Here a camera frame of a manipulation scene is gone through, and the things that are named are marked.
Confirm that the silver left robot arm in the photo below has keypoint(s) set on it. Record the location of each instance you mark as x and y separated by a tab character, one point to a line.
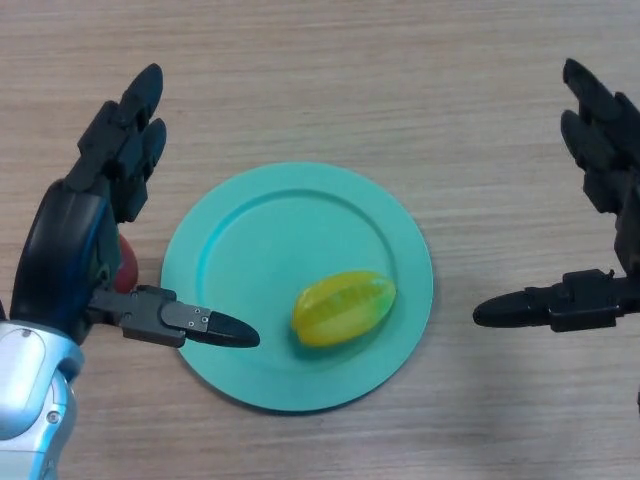
30	400

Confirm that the red apple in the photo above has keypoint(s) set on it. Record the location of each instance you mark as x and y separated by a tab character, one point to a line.
127	267

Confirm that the yellow starfruit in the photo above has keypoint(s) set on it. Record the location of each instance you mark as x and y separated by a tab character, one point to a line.
345	307

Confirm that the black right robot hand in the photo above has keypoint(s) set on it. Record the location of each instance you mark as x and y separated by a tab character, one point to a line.
630	240

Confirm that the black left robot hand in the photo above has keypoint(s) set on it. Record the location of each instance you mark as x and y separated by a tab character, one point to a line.
60	260

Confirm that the green round plate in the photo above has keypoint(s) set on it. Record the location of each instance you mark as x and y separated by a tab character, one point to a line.
260	240

